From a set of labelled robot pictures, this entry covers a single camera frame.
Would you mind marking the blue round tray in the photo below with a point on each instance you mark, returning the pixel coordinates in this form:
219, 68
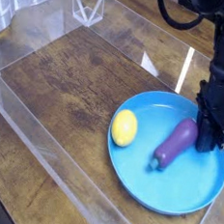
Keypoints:
190, 182

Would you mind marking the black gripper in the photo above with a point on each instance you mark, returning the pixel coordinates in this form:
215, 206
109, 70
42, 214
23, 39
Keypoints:
210, 117

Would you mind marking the yellow toy lemon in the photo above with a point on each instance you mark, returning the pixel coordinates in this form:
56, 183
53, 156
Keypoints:
124, 128

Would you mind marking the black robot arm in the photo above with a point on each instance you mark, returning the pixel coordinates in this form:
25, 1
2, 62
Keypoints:
214, 11

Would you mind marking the purple toy eggplant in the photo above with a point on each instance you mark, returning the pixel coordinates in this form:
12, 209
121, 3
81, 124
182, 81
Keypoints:
180, 139

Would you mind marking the clear acrylic enclosure wall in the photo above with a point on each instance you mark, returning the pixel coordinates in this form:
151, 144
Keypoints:
66, 66

